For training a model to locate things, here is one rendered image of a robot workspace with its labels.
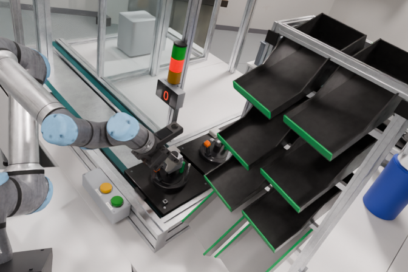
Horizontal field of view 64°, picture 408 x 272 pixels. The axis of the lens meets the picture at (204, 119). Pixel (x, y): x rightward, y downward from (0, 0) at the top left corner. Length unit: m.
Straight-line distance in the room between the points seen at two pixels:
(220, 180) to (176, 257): 0.35
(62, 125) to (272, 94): 0.50
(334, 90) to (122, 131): 0.53
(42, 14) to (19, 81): 0.93
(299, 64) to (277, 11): 5.10
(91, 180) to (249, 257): 0.60
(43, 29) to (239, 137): 1.32
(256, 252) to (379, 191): 0.78
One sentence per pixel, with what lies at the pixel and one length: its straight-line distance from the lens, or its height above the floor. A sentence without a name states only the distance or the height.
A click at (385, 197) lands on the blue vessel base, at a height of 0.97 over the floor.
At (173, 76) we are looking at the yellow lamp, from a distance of 1.22.
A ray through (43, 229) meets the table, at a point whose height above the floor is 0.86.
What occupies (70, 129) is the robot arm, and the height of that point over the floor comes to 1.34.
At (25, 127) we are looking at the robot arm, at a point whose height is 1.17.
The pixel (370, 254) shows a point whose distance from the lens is 1.54.
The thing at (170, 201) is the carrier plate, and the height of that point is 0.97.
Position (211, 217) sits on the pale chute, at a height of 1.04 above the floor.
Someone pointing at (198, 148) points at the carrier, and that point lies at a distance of 1.41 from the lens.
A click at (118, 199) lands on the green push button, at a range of 1.18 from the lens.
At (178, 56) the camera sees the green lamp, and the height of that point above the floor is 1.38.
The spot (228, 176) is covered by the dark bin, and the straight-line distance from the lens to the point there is 0.98.
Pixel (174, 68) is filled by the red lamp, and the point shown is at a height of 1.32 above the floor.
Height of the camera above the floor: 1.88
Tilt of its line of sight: 35 degrees down
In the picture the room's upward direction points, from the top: 15 degrees clockwise
